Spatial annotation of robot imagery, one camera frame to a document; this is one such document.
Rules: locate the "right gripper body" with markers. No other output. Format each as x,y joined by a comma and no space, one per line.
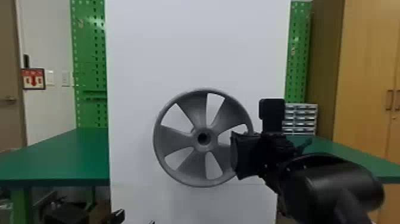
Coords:
275,153

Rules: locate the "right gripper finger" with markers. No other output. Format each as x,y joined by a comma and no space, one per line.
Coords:
245,154

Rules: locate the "grey wheel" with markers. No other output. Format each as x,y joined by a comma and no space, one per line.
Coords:
193,108

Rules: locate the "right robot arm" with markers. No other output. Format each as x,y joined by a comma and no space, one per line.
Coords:
328,190

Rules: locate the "white panel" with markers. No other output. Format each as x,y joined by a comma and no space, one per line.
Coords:
187,47

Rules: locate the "white drawer cabinet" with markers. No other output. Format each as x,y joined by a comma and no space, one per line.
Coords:
300,119

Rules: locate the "wooden cupboard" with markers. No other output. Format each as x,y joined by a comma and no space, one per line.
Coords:
359,78

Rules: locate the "grey door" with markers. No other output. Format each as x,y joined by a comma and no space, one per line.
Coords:
9,68

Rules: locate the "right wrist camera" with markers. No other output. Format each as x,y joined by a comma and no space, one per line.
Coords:
272,114

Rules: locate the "white wall switch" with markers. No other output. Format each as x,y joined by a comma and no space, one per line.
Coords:
49,78
66,78

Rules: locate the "red wall sign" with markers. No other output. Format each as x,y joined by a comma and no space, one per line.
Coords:
33,78

